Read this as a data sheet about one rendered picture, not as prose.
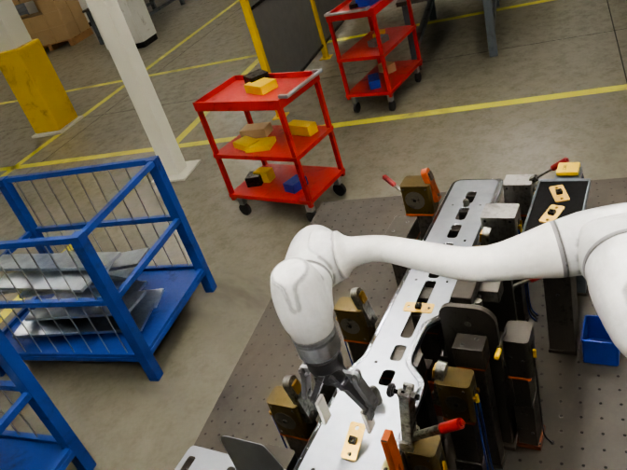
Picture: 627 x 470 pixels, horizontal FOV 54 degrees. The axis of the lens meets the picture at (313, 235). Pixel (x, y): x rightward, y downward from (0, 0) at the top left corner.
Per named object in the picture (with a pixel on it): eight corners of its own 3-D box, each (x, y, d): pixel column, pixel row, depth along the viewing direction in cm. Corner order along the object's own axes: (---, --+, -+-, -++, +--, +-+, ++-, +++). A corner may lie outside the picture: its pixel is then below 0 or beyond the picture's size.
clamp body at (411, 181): (416, 255, 246) (398, 174, 228) (451, 255, 239) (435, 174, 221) (410, 268, 240) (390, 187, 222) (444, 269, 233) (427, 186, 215)
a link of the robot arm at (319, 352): (302, 312, 128) (311, 333, 131) (283, 343, 121) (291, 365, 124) (341, 315, 123) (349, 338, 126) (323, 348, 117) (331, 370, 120)
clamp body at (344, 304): (359, 378, 199) (332, 295, 181) (394, 383, 193) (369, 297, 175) (352, 393, 195) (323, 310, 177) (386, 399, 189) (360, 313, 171)
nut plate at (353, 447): (351, 421, 142) (349, 419, 141) (366, 424, 140) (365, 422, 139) (340, 457, 138) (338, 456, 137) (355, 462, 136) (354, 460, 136)
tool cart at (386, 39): (383, 82, 624) (361, -17, 574) (425, 78, 599) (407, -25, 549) (347, 118, 570) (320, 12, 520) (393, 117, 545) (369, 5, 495)
